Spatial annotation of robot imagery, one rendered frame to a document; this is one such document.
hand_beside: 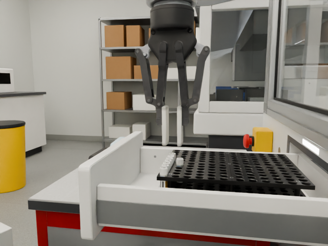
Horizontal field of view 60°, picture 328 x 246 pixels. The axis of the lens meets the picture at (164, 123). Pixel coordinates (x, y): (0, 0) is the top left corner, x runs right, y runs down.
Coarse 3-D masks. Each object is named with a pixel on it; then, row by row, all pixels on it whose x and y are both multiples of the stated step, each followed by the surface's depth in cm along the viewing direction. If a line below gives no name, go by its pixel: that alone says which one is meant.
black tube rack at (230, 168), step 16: (192, 160) 52; (208, 160) 52; (224, 160) 52; (240, 160) 52; (256, 160) 53; (272, 160) 52; (288, 160) 52; (176, 176) 44; (192, 176) 43; (208, 176) 43; (224, 176) 44; (240, 176) 43; (256, 176) 43; (272, 176) 44; (288, 176) 43; (304, 176) 43; (240, 192) 45; (256, 192) 44; (272, 192) 44; (288, 192) 44
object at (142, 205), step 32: (160, 160) 64; (128, 192) 40; (160, 192) 39; (192, 192) 38; (224, 192) 38; (320, 192) 46; (128, 224) 40; (160, 224) 39; (192, 224) 39; (224, 224) 38; (256, 224) 37; (288, 224) 36; (320, 224) 36
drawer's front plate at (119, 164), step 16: (128, 144) 56; (96, 160) 41; (112, 160) 47; (128, 160) 56; (80, 176) 39; (96, 176) 41; (112, 176) 47; (128, 176) 56; (80, 192) 39; (96, 192) 41; (80, 208) 39; (96, 208) 41; (96, 224) 41
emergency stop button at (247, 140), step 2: (246, 134) 80; (248, 134) 81; (244, 136) 80; (246, 136) 79; (248, 136) 79; (244, 138) 80; (246, 138) 79; (248, 138) 79; (250, 138) 80; (244, 140) 80; (246, 140) 79; (248, 140) 79; (250, 140) 80; (244, 142) 80; (246, 142) 79; (248, 142) 79; (250, 142) 80; (244, 144) 80; (246, 144) 79; (248, 144) 79; (250, 144) 80; (244, 146) 80; (246, 146) 80; (248, 146) 80
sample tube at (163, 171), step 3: (162, 168) 43; (165, 168) 43; (162, 171) 43; (165, 171) 43; (162, 174) 43; (165, 174) 43; (162, 183) 43; (165, 183) 43; (162, 186) 43; (165, 186) 43
